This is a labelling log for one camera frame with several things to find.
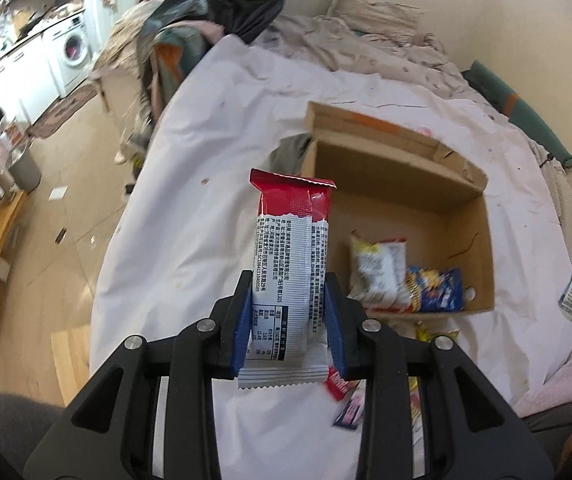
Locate small red snack packet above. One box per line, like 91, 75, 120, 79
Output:
326, 366, 361, 402

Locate white printed bed sheet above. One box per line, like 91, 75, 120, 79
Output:
90, 35, 572, 480

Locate cardboard box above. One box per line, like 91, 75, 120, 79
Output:
302, 101, 497, 317

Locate pink blanket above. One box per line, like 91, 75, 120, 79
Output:
515, 347, 572, 417

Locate green orange cushion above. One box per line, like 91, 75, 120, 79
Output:
466, 60, 572, 169

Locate patterned rug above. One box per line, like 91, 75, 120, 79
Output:
28, 82, 100, 139

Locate small yellow snack packet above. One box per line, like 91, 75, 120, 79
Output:
413, 321, 462, 346

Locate white yellow snack packet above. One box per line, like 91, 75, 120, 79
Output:
348, 232, 411, 311

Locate pink snack packet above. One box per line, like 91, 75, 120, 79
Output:
333, 380, 367, 431

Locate white washing machine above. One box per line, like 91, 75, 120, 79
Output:
40, 10, 97, 99

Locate red white snack packet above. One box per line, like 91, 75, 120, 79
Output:
237, 169, 337, 390

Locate black plastic bag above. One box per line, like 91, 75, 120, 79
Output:
140, 0, 287, 47

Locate wooden board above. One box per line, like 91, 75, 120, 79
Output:
50, 324, 92, 407

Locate beige pillow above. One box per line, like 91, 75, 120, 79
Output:
326, 0, 425, 37

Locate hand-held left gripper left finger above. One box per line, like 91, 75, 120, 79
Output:
23, 270, 257, 480

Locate colourful clothes pile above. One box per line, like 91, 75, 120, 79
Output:
136, 24, 227, 128

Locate blue yellow snack packet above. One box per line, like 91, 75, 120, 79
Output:
406, 266, 465, 313

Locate white kitchen cabinets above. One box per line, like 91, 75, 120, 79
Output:
0, 35, 62, 127

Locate beige duvet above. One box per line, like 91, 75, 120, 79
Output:
266, 14, 467, 102

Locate grey trash bin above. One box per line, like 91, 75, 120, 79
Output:
8, 147, 43, 192

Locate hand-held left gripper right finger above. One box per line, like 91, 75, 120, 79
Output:
323, 272, 552, 480

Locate grey cloth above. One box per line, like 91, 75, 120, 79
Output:
0, 394, 66, 480

